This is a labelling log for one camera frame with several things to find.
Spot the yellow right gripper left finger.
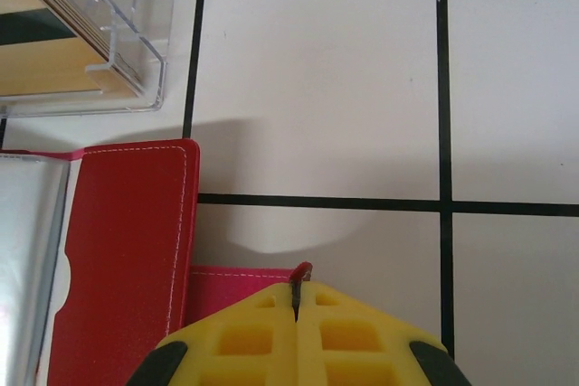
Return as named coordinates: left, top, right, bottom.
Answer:
left=128, top=283, right=300, bottom=386

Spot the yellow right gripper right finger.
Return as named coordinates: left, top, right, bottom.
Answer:
left=295, top=280, right=474, bottom=386

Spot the red card holder wallet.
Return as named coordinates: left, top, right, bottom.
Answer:
left=0, top=137, right=314, bottom=386

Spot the clear acrylic card box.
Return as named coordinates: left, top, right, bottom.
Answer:
left=0, top=0, right=178, bottom=118

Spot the gold card with black stripe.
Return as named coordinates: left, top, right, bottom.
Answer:
left=0, top=2, right=113, bottom=99

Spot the gold credit card stack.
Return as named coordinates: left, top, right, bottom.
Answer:
left=0, top=0, right=142, bottom=100

